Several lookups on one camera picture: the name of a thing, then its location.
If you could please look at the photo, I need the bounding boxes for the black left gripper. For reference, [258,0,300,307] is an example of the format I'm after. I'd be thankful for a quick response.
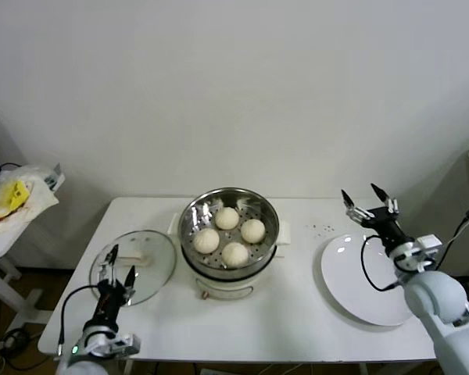
[93,244,138,326]

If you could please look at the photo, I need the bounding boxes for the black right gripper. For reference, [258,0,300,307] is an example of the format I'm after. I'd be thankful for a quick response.
[341,182,414,252]

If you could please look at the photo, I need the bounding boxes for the round glass pot lid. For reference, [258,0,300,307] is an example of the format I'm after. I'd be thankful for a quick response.
[89,230,177,306]

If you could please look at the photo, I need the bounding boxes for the white steamed baozi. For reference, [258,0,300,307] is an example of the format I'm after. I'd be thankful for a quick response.
[193,228,221,255]
[221,241,250,269]
[240,218,266,244]
[214,206,240,231]

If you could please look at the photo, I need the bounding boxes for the stainless steel steamer basket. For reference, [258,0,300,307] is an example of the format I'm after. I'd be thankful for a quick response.
[178,187,281,280]

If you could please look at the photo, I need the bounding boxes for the dark crumbs scatter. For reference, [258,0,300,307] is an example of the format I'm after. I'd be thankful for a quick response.
[304,223,337,238]

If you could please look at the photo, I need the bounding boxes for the white round plate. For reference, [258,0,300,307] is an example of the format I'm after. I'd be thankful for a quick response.
[315,234,417,327]

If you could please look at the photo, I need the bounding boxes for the white electric cooker base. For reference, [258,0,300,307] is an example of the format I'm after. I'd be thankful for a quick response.
[167,212,294,302]

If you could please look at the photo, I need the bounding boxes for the teal and white box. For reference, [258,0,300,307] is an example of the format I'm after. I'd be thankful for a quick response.
[45,162,67,192]

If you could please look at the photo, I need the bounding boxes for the white side table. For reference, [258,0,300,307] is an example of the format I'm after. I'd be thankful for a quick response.
[0,171,70,325]

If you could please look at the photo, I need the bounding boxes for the plastic bag with yellow contents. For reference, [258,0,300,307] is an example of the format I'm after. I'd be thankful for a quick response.
[0,163,63,234]

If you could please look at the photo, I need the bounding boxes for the floor power strip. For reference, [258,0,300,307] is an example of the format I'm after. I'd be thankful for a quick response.
[0,327,30,355]

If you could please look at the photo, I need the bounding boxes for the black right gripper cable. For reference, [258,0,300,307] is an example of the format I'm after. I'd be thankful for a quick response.
[360,234,400,292]

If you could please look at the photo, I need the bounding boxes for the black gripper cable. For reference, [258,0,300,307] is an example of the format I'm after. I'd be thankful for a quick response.
[360,234,400,292]
[57,284,102,349]

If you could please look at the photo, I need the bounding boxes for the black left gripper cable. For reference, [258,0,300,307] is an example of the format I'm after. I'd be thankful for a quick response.
[57,284,102,349]

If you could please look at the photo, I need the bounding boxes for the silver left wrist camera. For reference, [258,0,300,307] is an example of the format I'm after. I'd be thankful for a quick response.
[111,331,142,355]

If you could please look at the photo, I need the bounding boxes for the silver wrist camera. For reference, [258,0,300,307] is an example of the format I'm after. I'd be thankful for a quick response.
[111,331,142,355]
[414,233,443,270]

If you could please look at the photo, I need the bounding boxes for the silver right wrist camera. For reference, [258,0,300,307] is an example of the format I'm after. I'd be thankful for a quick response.
[414,233,443,270]

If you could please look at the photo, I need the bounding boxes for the black and white power cable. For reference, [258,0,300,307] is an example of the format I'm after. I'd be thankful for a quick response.
[437,197,469,270]

